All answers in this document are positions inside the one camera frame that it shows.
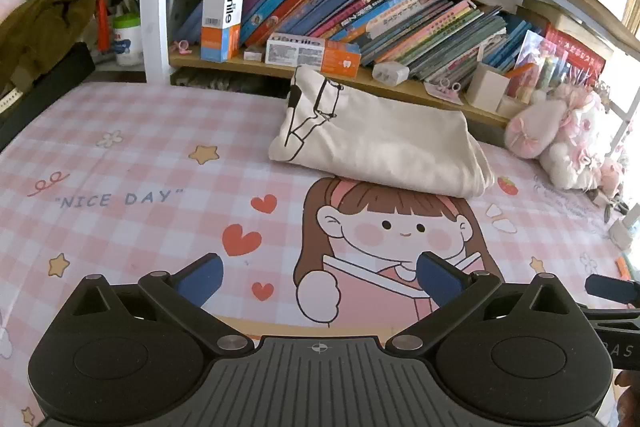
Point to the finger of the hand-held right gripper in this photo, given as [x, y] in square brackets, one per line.
[612, 288]
[617, 314]

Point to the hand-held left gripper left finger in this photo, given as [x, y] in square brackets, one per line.
[200, 277]

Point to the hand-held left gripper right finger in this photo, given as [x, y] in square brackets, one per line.
[440, 279]

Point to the cream printed sweatshirt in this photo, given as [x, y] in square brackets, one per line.
[390, 147]

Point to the person's right forearm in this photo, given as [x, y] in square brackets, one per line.
[631, 402]

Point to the white translucent box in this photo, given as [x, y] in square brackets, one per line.
[625, 234]

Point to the pink pig plush toy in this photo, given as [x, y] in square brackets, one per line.
[610, 174]

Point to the white plush toy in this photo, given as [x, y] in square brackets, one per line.
[565, 162]

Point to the pink plush toy with bow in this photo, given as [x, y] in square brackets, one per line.
[532, 129]

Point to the small beige box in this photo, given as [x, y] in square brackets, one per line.
[512, 108]

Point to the beige pen holder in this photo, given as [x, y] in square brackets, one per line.
[485, 87]

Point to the small white box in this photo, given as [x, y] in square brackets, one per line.
[391, 74]
[254, 55]

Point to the clear packet of pens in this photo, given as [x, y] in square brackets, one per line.
[535, 67]

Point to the red packet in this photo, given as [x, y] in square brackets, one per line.
[580, 52]

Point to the black chair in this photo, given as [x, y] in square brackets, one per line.
[55, 82]

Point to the white jar green lid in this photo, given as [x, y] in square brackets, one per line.
[129, 42]

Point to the long white orange box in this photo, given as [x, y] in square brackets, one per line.
[310, 53]

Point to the white wristwatch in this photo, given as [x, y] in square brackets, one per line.
[10, 99]

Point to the tall white orange box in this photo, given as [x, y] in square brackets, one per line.
[222, 17]

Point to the brown cardboard box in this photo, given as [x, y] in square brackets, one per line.
[575, 23]

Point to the red hanging tassel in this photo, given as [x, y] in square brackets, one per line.
[102, 22]

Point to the white wooden bookshelf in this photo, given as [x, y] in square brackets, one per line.
[155, 7]

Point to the row of colourful books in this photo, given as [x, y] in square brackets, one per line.
[350, 2]

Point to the olive brown jacket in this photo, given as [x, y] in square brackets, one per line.
[45, 22]

